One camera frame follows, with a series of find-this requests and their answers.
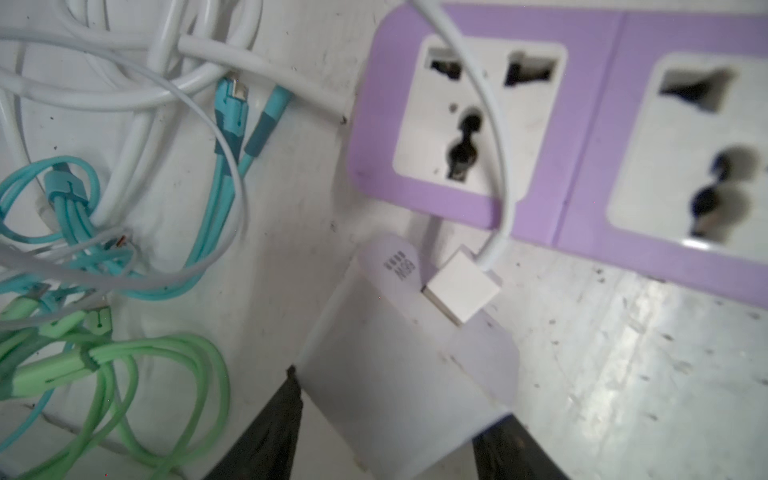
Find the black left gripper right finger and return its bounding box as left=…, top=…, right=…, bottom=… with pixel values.
left=472, top=414, right=568, bottom=480

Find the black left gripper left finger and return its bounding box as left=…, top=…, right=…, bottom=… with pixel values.
left=204, top=366, right=303, bottom=480

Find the pale lilac charger adapter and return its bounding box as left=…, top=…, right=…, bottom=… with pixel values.
left=295, top=234, right=520, bottom=479

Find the teal multi-head charging cable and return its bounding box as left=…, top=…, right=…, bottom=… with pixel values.
left=0, top=74, right=295, bottom=454

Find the purple power strip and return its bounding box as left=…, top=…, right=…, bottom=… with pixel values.
left=347, top=4, right=767, bottom=307

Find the white charger adapter with cable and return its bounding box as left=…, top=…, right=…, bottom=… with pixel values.
left=395, top=1, right=518, bottom=325

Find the green charging cable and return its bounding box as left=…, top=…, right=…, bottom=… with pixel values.
left=0, top=293, right=232, bottom=480

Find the white power strip cord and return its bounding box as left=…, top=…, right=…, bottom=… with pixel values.
left=0, top=0, right=352, bottom=229

